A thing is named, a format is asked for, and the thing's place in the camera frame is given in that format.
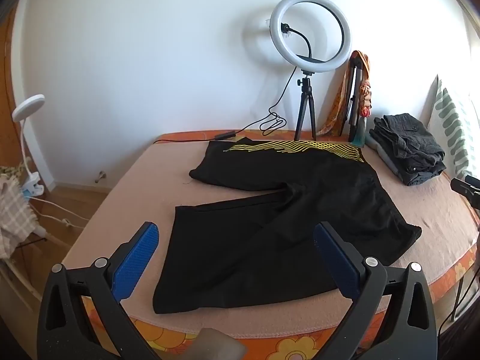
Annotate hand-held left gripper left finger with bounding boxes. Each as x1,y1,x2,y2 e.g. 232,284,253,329
36,221,160,360

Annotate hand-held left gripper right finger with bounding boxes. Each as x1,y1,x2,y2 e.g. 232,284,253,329
313,221,439,360

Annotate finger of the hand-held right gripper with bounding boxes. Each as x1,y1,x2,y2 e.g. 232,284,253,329
451,175,480,208

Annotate black pants with yellow stripes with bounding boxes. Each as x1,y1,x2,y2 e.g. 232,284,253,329
152,139,422,315

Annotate green patterned white pillow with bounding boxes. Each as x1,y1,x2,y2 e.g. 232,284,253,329
427,75,477,179

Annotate dark grey folded clothes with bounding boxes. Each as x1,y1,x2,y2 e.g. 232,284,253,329
369,113,447,187

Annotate light grey folded garment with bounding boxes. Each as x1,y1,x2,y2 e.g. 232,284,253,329
365,135,406,177

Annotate teal glass vase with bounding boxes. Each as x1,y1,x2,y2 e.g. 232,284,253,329
350,116,370,147

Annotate beige checked cloth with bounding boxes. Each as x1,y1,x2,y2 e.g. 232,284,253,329
0,178,38,259

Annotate orange fabric flowers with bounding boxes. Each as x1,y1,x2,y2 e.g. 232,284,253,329
358,80,374,119

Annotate folded silver light stand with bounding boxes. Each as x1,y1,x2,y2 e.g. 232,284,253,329
347,58,366,143

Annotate orange patterned scarf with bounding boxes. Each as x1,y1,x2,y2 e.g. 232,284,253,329
317,50,372,136

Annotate black mini tripod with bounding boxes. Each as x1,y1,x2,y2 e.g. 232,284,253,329
293,70,317,141

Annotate white clip desk lamp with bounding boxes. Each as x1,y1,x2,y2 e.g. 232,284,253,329
12,95,46,199

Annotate wooden door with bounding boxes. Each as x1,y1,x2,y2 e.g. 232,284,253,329
0,7,23,169

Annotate black gooseneck phone holder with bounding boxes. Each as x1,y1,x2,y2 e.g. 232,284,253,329
280,23,329,62

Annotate white cable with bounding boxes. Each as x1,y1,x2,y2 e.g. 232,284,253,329
30,195,87,229

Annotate black power cable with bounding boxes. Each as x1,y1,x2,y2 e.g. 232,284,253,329
153,67,299,145

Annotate white ring light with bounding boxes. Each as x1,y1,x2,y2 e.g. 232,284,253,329
270,0,353,73

